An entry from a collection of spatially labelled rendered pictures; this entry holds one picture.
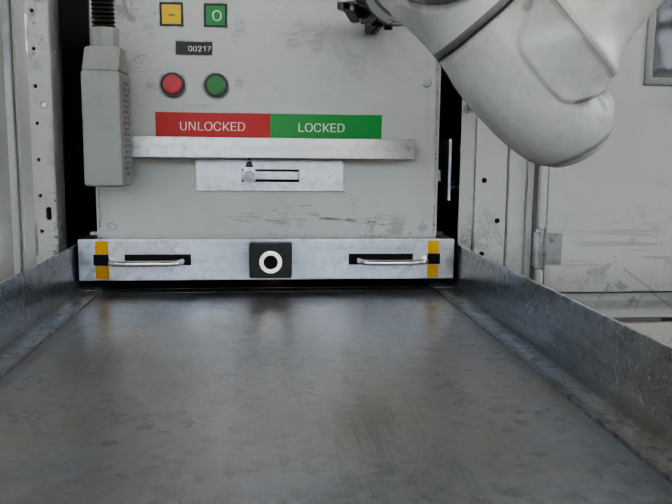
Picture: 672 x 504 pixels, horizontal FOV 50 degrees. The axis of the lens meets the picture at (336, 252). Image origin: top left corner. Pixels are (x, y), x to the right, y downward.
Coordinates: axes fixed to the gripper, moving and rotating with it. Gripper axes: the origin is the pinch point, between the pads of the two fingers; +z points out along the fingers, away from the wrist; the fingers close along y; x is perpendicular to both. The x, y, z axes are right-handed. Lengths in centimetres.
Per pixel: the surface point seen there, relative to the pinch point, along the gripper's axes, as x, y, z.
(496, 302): -36.2, 13.4, -16.1
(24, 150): -18, -48, 2
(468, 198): -24.7, 15.2, 3.9
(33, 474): -38, -30, -56
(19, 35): -2.9, -47.5, 2.5
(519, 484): -38, 1, -60
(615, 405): -38, 13, -48
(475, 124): -13.8, 15.9, 3.9
